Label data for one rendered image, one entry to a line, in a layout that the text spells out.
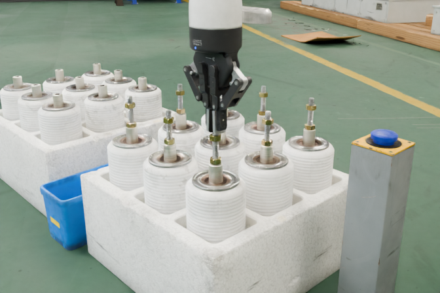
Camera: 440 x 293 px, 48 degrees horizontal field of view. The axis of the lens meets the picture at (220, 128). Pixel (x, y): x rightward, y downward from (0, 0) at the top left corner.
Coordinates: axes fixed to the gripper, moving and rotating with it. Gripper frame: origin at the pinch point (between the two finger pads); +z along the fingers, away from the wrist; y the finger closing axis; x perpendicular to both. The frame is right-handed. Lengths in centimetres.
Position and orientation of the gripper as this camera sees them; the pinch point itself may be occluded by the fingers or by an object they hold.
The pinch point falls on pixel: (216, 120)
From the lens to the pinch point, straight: 74.6
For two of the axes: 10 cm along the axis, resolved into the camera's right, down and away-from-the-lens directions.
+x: 7.4, -2.3, 6.3
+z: 0.0, 9.4, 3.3
